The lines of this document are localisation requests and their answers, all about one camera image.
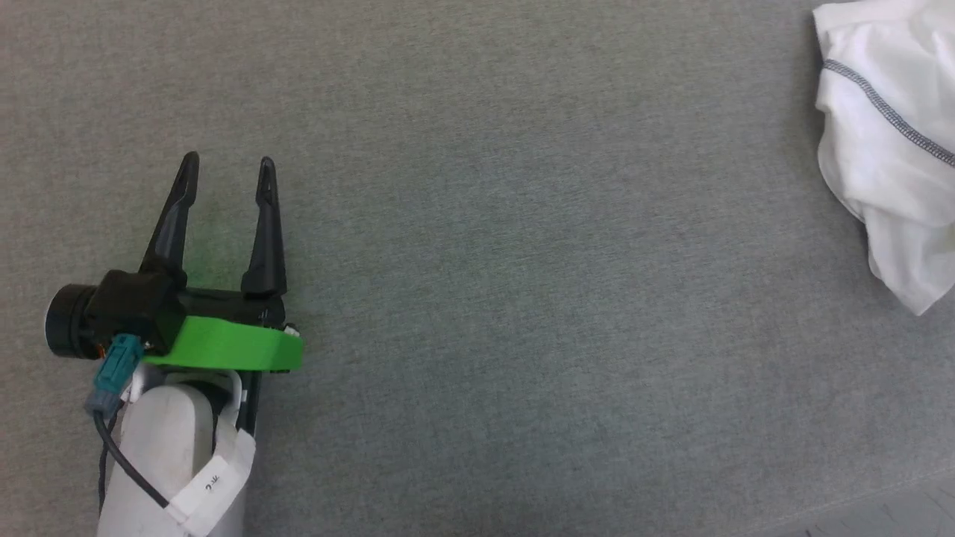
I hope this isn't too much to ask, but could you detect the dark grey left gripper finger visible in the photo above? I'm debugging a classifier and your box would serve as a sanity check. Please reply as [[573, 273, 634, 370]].
[[139, 151, 201, 290], [239, 156, 289, 301]]

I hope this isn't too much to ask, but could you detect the white garment with grey stitching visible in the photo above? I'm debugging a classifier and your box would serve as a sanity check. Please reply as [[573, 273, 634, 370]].
[[811, 0, 955, 317]]

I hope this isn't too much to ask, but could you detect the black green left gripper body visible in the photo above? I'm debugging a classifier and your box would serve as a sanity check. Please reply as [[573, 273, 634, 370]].
[[142, 288, 305, 374]]

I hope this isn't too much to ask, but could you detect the white tape label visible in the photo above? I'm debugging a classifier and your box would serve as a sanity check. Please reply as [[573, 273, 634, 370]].
[[165, 428, 257, 536]]

